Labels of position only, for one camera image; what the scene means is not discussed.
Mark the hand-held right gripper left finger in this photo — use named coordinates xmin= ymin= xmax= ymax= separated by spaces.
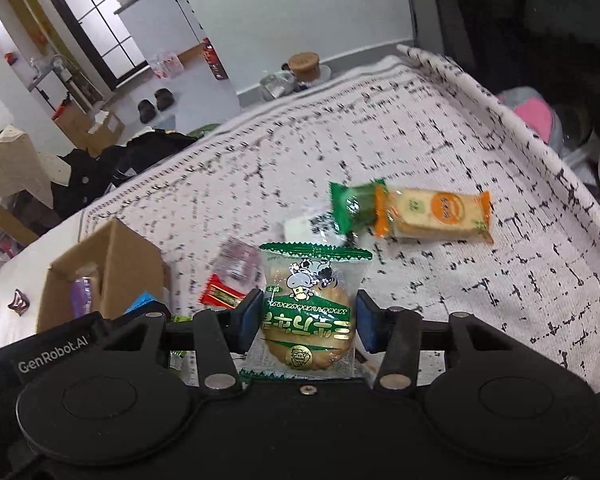
xmin=100 ymin=288 xmax=266 ymax=394

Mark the white snack packet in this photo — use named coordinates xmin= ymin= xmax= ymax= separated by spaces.
xmin=283 ymin=211 xmax=349 ymax=249

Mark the clear plastic bag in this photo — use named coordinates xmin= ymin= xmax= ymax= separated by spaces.
xmin=259 ymin=70 xmax=297 ymax=102

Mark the small green snack packet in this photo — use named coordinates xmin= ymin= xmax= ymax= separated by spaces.
xmin=328 ymin=180 xmax=387 ymax=242

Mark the table with dotted cloth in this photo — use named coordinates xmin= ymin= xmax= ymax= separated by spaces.
xmin=0 ymin=124 xmax=52 ymax=247

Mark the pink plastic bag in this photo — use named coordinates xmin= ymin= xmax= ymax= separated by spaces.
xmin=147 ymin=49 xmax=184 ymax=79

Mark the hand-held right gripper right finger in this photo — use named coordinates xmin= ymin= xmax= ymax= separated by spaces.
xmin=354 ymin=288 xmax=517 ymax=392

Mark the red candy packet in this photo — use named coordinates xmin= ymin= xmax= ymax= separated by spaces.
xmin=199 ymin=274 xmax=247 ymax=312

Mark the translucent purple snack packet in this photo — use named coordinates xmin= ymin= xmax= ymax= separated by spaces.
xmin=214 ymin=238 xmax=267 ymax=287

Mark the blue snack packet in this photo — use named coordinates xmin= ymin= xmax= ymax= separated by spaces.
xmin=124 ymin=292 xmax=167 ymax=317

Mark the green cloth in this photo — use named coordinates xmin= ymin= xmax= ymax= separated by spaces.
xmin=186 ymin=122 xmax=222 ymax=139

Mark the orange cracker packet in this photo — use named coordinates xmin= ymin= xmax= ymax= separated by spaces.
xmin=371 ymin=184 xmax=495 ymax=246

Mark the black-flecked white blanket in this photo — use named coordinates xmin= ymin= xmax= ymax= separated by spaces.
xmin=79 ymin=44 xmax=600 ymax=392

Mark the black clothing pile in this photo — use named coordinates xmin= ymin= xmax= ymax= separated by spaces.
xmin=51 ymin=129 xmax=202 ymax=222

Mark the brown carton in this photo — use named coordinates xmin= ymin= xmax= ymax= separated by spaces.
xmin=54 ymin=99 xmax=127 ymax=157

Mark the dark red wrapper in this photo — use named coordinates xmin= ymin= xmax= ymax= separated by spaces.
xmin=7 ymin=289 xmax=29 ymax=317

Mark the white cabinet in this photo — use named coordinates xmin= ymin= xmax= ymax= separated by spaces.
xmin=114 ymin=0 xmax=207 ymax=63

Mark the white utility sink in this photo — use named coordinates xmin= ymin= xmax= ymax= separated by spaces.
xmin=28 ymin=54 xmax=77 ymax=97

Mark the black-framed sliding door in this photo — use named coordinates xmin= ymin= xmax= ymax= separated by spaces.
xmin=32 ymin=0 xmax=152 ymax=92

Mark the green cookie packet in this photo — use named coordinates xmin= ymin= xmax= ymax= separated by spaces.
xmin=240 ymin=241 xmax=374 ymax=380

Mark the pink cloth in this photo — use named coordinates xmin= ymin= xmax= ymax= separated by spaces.
xmin=511 ymin=96 xmax=557 ymax=144

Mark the jar with wooden lid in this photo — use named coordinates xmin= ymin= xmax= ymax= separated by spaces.
xmin=287 ymin=52 xmax=322 ymax=84

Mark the cardboard box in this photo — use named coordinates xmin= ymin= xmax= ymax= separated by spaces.
xmin=36 ymin=217 xmax=172 ymax=335

